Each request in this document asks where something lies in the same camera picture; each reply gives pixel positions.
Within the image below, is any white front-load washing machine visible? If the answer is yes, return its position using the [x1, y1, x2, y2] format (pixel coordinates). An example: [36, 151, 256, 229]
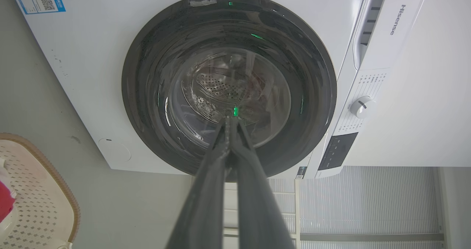
[8, 0, 471, 179]

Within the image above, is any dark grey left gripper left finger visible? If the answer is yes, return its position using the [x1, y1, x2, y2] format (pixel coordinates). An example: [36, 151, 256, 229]
[166, 117, 231, 249]

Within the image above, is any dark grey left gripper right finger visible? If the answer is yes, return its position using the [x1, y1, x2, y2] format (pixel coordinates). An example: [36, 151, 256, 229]
[230, 117, 295, 249]

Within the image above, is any red and white clothing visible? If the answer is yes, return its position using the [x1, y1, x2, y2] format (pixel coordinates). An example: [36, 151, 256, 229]
[0, 159, 17, 224]

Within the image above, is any white washing machine dial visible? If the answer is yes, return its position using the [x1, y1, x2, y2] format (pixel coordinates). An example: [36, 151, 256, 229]
[349, 96, 376, 119]

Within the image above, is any cream perforated laundry basket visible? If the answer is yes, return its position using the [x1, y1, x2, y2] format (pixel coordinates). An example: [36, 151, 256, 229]
[0, 133, 81, 249]

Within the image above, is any round dark washing machine door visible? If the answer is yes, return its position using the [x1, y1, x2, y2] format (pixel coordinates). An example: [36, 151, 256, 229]
[121, 0, 337, 178]

